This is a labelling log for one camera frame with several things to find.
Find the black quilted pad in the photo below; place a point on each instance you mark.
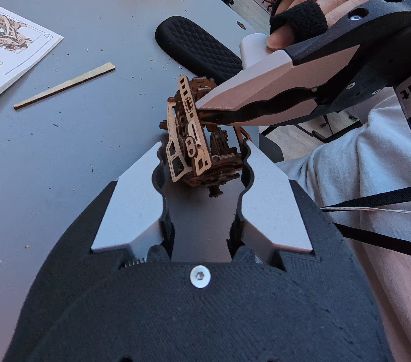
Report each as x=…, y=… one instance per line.
x=192, y=44

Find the round metal desk fitting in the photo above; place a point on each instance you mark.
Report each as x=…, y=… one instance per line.
x=241, y=25

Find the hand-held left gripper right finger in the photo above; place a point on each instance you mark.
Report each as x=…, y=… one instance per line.
x=273, y=208

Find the illustrated instruction booklet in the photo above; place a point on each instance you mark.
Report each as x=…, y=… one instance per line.
x=19, y=57

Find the grey desk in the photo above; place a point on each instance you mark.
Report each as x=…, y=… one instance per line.
x=96, y=143

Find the wooden mechanical puzzle model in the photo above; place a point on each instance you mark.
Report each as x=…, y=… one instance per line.
x=189, y=150

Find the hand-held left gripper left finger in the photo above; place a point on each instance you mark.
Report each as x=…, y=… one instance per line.
x=131, y=208

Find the thin pale wooden stick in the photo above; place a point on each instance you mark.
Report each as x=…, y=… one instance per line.
x=64, y=86

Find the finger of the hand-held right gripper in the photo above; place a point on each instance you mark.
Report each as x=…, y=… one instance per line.
x=276, y=79
x=289, y=115

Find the person's pale sweatshirt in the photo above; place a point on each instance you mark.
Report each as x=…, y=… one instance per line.
x=359, y=163

